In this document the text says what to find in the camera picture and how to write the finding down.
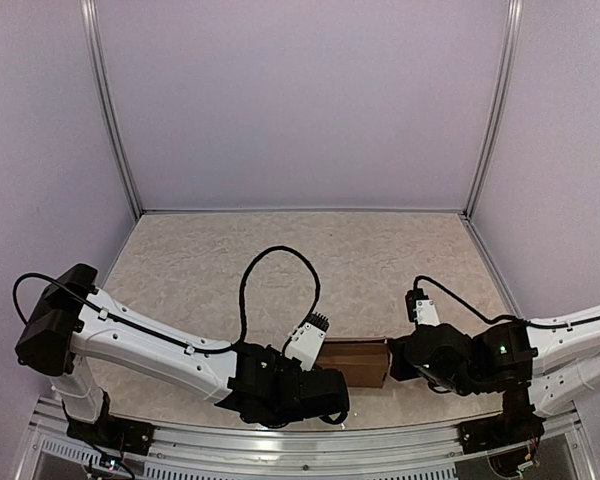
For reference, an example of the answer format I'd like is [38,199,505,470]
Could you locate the brown cardboard box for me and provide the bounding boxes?
[316,337,390,389]

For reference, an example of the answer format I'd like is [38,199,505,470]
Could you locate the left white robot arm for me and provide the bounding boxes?
[15,263,350,445]

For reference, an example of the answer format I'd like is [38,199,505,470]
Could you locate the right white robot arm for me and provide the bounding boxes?
[388,291,600,418]

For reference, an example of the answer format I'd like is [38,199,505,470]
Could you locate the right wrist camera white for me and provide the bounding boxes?
[405,288,440,327]

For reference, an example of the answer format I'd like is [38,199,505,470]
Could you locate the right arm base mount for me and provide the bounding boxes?
[457,388,545,454]

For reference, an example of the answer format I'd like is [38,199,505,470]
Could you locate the front aluminium frame rail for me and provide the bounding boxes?
[13,398,598,479]

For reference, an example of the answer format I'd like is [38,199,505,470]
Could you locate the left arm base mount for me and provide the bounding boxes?
[67,416,155,456]

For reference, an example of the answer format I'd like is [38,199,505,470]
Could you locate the right aluminium frame post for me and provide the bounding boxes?
[463,0,524,223]

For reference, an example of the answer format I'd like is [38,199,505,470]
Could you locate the aluminium frame post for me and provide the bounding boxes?
[80,0,145,222]
[463,0,524,223]

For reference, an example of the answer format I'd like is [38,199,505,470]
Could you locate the left aluminium frame post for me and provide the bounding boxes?
[80,0,145,222]

